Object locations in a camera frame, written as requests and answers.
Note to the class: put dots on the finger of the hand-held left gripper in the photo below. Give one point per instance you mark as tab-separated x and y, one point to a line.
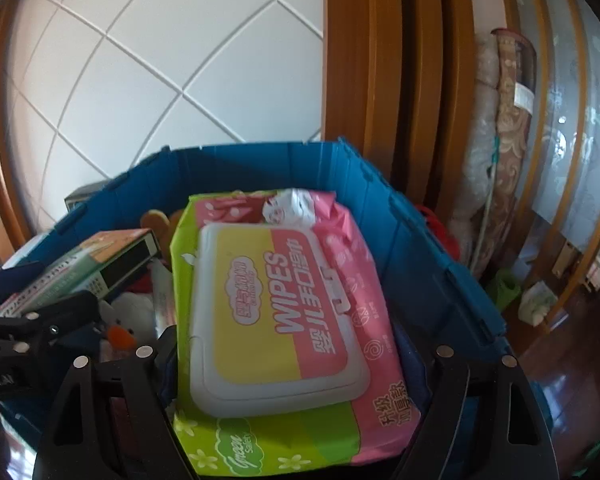
20	271
55	317

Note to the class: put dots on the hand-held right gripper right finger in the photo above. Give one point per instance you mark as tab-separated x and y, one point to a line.
450	385

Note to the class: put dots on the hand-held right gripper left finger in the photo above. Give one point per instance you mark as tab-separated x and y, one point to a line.
140	370

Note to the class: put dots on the white duck plush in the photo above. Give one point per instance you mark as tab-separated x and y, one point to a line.
125	315

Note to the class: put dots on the long green white box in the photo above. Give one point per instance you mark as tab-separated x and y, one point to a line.
80	265

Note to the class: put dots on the brown bear plush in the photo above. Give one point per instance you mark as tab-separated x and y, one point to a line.
155	222

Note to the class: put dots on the pink green wet wipes pack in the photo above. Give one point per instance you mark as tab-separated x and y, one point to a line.
280	300

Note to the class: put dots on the blue plastic storage crate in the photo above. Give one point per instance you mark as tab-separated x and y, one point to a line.
290	165

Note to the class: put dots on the green plastic item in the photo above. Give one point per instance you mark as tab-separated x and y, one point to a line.
505	287

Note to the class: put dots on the white crumpled cloth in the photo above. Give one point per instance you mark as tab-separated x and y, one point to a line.
537	302

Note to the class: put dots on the person's green clothing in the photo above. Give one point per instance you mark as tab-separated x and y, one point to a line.
595	452

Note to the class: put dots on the red plastic item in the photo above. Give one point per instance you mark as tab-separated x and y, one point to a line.
432	215

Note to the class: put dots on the white rolled quilt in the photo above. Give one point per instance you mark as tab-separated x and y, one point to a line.
475	160

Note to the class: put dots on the patterned rolled carpet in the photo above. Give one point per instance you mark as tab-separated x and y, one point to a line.
515	110

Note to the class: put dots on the wooden frosted glass partition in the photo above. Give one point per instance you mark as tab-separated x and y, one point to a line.
570	110

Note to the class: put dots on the wooden door frame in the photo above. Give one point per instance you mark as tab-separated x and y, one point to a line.
370	60

